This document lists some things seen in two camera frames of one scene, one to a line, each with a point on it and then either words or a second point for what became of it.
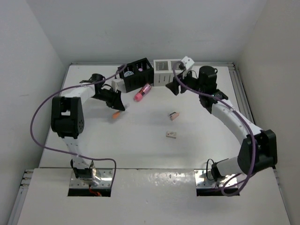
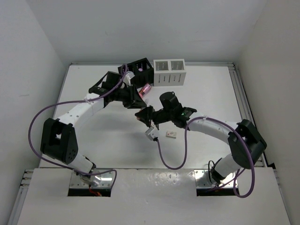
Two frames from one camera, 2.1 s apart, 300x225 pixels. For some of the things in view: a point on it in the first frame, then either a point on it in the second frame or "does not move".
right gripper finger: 174,86 to 146,115
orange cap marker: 116,115 to 147,102
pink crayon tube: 142,92 does not move
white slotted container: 163,72 does not move
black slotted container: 137,74 does not move
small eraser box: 171,134 does not move
